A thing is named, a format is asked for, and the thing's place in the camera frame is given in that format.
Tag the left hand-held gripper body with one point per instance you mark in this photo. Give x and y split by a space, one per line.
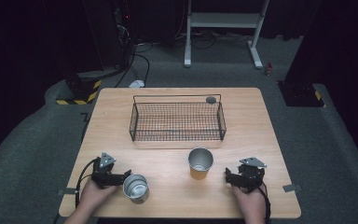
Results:
104 177

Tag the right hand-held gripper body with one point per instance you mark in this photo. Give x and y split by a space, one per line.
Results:
250 177

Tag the silver metal cup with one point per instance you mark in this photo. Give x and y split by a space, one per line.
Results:
136 188

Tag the orange cup with silver inside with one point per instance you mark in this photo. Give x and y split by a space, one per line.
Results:
200 165

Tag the person's left hand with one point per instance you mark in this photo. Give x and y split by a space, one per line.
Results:
94 194

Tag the person's right hand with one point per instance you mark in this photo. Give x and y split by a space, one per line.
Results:
250 202

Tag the grey tape strip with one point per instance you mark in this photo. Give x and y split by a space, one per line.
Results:
292 188
67 191

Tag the grey round disc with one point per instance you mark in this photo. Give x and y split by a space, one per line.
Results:
211 100

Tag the black yellow striped stand base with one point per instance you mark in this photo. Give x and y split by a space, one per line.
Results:
80 93

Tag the white power adapter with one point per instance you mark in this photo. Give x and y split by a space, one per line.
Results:
136 83

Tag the small red object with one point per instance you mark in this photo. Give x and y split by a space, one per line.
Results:
268 69

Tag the black equipment rack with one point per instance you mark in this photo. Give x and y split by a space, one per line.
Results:
112 31

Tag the white metal stand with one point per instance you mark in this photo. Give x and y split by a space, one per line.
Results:
223 20

